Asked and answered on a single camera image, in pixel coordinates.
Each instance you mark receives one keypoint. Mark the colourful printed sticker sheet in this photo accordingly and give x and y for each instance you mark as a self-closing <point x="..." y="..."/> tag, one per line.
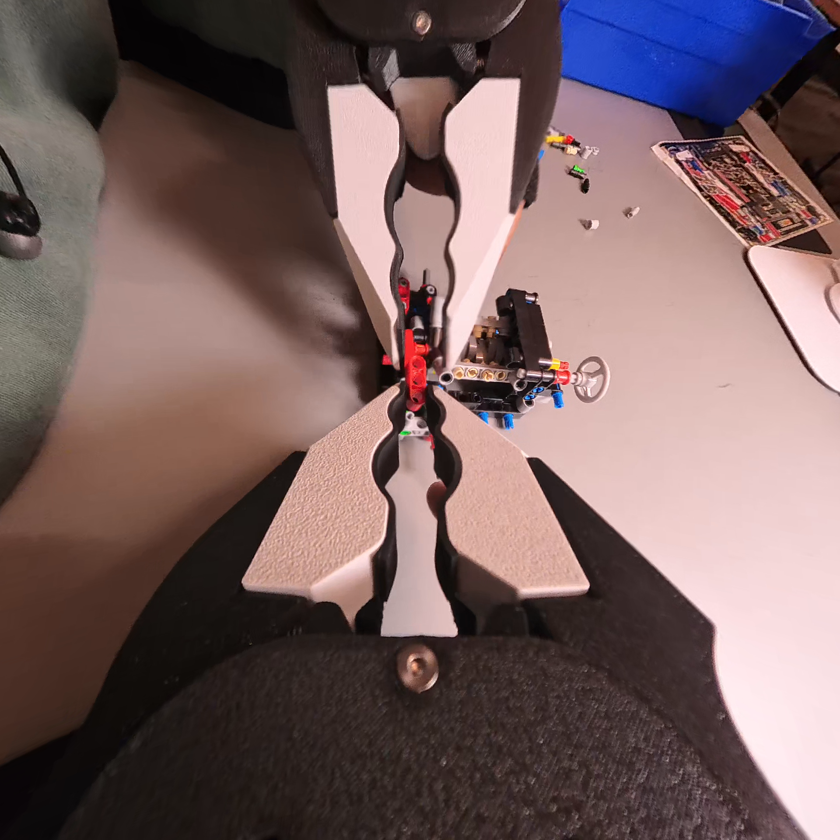
<point x="741" y="184"/>

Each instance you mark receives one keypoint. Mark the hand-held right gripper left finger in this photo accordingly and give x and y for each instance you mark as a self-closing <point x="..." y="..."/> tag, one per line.
<point x="315" y="518"/>

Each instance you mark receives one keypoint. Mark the lego engine model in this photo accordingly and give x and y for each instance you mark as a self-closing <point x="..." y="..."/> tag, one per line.
<point x="518" y="341"/>

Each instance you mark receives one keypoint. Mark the large blue plastic bin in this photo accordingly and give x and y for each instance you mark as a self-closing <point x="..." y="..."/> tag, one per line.
<point x="689" y="52"/>

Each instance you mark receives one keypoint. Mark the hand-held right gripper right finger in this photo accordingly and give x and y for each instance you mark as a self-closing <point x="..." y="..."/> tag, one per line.
<point x="512" y="518"/>

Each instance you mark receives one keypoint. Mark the red lego beam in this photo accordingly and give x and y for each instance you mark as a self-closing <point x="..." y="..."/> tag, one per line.
<point x="415" y="367"/>

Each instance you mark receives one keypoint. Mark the small black clip-on device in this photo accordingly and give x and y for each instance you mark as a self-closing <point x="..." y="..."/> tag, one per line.
<point x="16" y="229"/>

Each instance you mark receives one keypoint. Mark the white book stand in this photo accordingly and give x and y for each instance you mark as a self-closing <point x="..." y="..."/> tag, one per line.
<point x="794" y="302"/>

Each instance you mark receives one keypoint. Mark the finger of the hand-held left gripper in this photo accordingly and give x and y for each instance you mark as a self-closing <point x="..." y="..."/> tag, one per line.
<point x="489" y="164"/>
<point x="361" y="164"/>

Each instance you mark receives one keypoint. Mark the scattered loose lego pieces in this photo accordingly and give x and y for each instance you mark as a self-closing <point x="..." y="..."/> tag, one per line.
<point x="559" y="139"/>

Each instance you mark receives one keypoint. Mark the person's green sweater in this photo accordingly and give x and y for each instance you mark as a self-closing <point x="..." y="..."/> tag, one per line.
<point x="39" y="328"/>

